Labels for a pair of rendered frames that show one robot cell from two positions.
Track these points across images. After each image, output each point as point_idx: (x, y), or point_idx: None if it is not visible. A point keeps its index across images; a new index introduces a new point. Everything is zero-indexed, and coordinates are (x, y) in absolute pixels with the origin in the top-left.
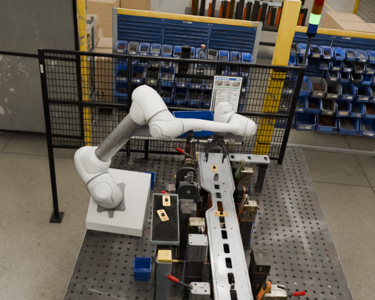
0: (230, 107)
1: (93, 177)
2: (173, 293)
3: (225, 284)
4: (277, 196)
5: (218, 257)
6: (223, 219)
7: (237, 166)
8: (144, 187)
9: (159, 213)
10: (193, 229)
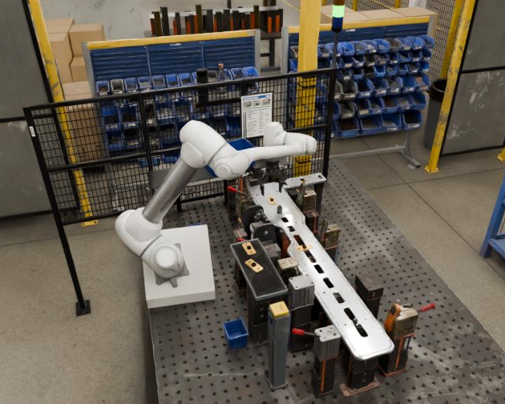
0: (281, 127)
1: (147, 244)
2: None
3: (347, 321)
4: (338, 215)
5: (325, 295)
6: (308, 252)
7: (294, 192)
8: (204, 241)
9: (249, 264)
10: (286, 272)
